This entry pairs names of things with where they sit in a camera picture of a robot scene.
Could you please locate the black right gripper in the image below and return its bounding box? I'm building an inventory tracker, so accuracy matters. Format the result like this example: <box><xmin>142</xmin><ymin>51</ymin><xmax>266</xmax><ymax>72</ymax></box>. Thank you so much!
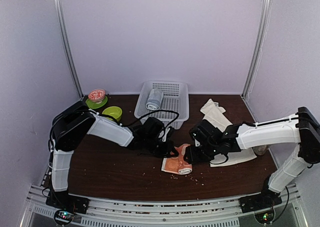
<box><xmin>183</xmin><ymin>142</ymin><xmax>219</xmax><ymax>165</ymax></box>

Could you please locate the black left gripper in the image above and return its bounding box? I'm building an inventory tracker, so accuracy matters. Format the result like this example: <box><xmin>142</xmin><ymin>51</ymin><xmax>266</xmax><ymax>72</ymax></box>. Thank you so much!
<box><xmin>144</xmin><ymin>136</ymin><xmax>179</xmax><ymax>158</ymax></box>

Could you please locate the orange bunny pattern towel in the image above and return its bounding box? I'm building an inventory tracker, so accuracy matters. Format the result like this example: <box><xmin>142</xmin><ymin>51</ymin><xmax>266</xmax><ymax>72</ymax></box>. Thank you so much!
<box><xmin>161</xmin><ymin>144</ymin><xmax>193</xmax><ymax>175</ymax></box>

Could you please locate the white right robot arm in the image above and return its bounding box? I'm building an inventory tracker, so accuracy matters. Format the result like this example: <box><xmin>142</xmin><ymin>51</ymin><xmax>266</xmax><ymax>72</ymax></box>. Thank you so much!
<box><xmin>183</xmin><ymin>107</ymin><xmax>320</xmax><ymax>208</ymax></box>

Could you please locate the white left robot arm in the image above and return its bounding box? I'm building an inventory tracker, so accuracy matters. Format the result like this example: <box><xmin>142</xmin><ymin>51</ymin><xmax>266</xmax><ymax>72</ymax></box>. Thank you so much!
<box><xmin>48</xmin><ymin>101</ymin><xmax>179</xmax><ymax>209</ymax></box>

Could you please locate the cream white towel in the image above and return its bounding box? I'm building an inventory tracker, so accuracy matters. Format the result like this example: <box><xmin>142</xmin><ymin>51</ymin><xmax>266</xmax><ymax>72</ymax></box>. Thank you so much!
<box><xmin>200</xmin><ymin>98</ymin><xmax>257</xmax><ymax>168</ymax></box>

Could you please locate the white perforated plastic basket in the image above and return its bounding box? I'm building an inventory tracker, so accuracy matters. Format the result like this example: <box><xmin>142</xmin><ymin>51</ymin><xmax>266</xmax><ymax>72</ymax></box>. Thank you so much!
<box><xmin>134</xmin><ymin>80</ymin><xmax>189</xmax><ymax>130</ymax></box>

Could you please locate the rolled light blue towel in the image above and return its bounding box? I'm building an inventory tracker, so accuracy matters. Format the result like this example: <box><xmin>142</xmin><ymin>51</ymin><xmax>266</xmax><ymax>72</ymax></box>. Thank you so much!
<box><xmin>145</xmin><ymin>88</ymin><xmax>164</xmax><ymax>111</ymax></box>

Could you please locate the green plastic bowl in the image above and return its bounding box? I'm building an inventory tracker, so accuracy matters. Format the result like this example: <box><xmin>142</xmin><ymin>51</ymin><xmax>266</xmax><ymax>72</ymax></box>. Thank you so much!
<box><xmin>102</xmin><ymin>106</ymin><xmax>123</xmax><ymax>122</ymax></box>

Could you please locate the cream patterned cup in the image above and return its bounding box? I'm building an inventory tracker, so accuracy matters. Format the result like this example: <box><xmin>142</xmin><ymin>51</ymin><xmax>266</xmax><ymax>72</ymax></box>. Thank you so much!
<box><xmin>253</xmin><ymin>145</ymin><xmax>269</xmax><ymax>156</ymax></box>

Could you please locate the green plastic plate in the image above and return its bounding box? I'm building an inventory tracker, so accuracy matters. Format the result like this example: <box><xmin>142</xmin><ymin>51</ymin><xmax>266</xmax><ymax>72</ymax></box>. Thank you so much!
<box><xmin>85</xmin><ymin>96</ymin><xmax>108</xmax><ymax>110</ymax></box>

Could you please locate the red white patterned bowl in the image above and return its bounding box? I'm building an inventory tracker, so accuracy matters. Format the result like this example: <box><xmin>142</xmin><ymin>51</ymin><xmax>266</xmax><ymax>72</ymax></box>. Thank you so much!
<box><xmin>88</xmin><ymin>88</ymin><xmax>106</xmax><ymax>103</ymax></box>

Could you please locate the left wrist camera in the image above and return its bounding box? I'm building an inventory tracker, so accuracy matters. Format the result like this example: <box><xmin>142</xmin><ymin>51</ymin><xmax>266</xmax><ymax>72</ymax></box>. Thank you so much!
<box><xmin>159</xmin><ymin>126</ymin><xmax>175</xmax><ymax>142</ymax></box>

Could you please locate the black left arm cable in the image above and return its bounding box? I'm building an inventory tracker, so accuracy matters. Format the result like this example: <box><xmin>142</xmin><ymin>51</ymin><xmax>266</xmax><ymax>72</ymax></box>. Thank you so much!
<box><xmin>119</xmin><ymin>109</ymin><xmax>180</xmax><ymax>130</ymax></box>

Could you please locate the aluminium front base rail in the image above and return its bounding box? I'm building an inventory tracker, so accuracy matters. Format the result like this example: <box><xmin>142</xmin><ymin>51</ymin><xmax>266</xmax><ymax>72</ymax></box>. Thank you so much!
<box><xmin>17</xmin><ymin>184</ymin><xmax>311</xmax><ymax>227</ymax></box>

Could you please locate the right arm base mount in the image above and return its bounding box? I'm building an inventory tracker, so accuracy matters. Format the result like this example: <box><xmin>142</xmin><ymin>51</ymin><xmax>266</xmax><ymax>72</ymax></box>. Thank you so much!
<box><xmin>239</xmin><ymin>190</ymin><xmax>282</xmax><ymax>225</ymax></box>

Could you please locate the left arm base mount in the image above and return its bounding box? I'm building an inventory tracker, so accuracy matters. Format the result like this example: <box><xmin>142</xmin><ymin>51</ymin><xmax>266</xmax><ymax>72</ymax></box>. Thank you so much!
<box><xmin>45</xmin><ymin>190</ymin><xmax>90</xmax><ymax>227</ymax></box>

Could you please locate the right aluminium frame post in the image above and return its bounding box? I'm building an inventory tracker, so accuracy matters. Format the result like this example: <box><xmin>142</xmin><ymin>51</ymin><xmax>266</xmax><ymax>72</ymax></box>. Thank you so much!
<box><xmin>242</xmin><ymin>0</ymin><xmax>272</xmax><ymax>101</ymax></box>

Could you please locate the aluminium frame post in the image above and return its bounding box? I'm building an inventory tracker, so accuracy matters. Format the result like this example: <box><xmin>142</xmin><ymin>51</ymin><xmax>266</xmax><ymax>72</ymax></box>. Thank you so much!
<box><xmin>53</xmin><ymin>0</ymin><xmax>84</xmax><ymax>99</ymax></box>
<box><xmin>242</xmin><ymin>0</ymin><xmax>272</xmax><ymax>101</ymax></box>

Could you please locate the left aluminium frame post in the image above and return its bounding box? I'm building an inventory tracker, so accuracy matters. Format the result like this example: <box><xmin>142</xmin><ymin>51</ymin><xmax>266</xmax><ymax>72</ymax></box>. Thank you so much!
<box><xmin>53</xmin><ymin>0</ymin><xmax>84</xmax><ymax>99</ymax></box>

